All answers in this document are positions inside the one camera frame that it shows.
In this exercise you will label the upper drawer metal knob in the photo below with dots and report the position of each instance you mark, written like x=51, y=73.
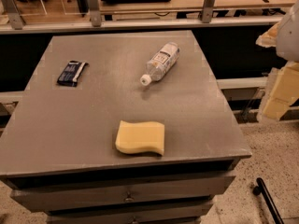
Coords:
x=129, y=198

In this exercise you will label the black floor stand leg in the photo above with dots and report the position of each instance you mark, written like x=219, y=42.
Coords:
x=261, y=189

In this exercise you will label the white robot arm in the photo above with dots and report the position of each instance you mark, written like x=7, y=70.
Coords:
x=287, y=47

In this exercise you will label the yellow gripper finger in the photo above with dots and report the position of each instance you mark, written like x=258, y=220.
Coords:
x=269, y=38
x=284, y=93

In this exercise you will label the clear plastic water bottle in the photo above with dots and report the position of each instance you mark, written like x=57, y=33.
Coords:
x=160, y=63

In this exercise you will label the grey metal railing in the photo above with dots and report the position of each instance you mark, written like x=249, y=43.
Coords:
x=67, y=16

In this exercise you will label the dark blue snack packet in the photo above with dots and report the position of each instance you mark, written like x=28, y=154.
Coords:
x=71, y=73

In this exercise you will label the yellow sponge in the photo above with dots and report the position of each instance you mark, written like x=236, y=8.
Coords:
x=133, y=138

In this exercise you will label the grey wooden drawer cabinet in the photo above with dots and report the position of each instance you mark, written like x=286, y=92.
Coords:
x=58, y=153

